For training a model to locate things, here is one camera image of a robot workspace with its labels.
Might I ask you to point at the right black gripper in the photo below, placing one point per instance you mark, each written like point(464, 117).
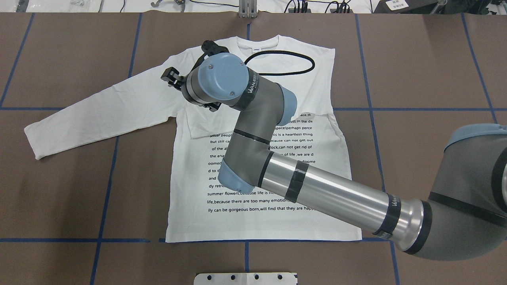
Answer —
point(183, 84)

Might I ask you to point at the white long-sleeve printed shirt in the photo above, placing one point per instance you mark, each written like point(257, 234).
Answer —
point(200, 209)

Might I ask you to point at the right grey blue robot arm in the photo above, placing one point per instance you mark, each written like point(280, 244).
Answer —
point(464, 216)

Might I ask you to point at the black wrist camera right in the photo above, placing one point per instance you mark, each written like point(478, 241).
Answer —
point(211, 48)

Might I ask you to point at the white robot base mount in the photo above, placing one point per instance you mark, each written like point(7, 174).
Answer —
point(256, 278)

